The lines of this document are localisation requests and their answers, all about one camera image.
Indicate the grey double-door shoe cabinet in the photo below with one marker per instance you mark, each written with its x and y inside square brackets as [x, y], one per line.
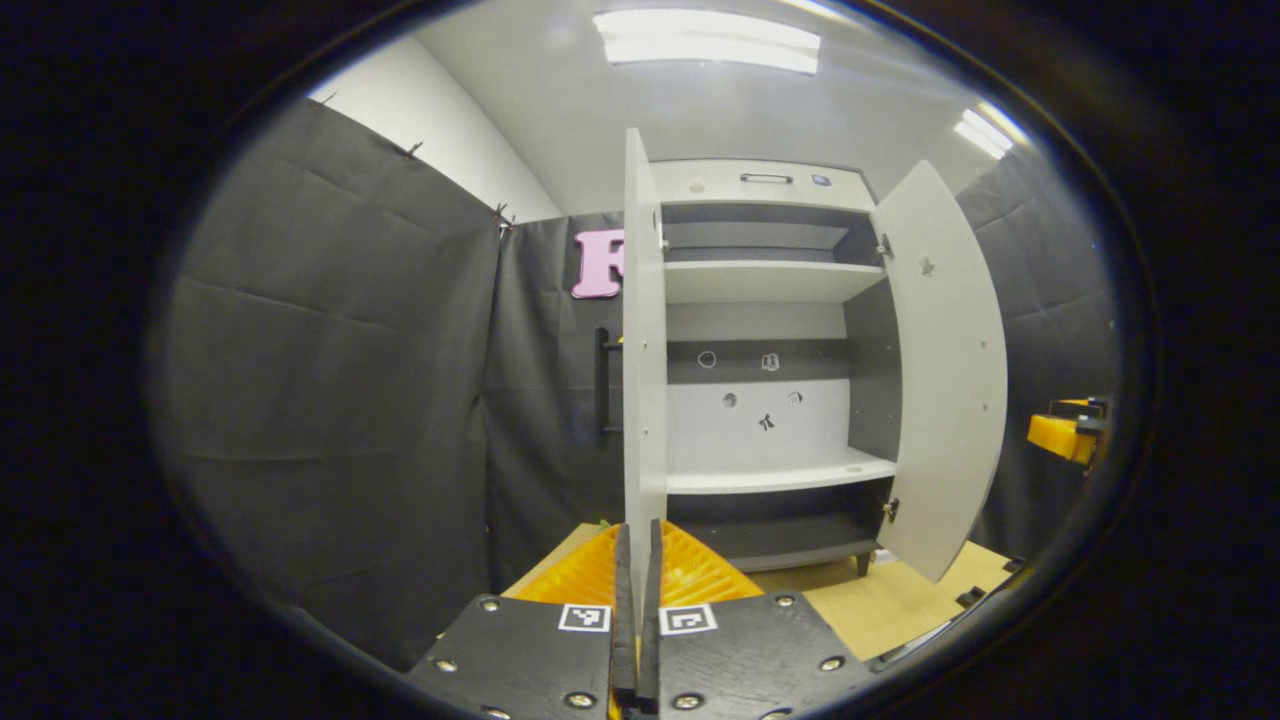
[760, 280]

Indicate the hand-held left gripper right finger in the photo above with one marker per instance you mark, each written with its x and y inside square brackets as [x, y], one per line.
[650, 640]

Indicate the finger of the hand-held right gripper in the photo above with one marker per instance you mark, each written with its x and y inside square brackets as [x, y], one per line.
[1058, 438]
[1085, 408]

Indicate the small ceiling light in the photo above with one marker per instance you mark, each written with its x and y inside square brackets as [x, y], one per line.
[988, 130]

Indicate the grey cabinet door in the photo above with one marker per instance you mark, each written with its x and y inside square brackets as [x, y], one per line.
[645, 350]
[945, 400]

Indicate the black backdrop cloth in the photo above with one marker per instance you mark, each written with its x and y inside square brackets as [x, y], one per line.
[330, 400]

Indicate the large ceiling light panel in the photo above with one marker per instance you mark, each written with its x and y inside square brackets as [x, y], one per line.
[705, 40]

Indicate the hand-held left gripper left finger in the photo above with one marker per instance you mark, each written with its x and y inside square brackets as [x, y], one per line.
[624, 640]

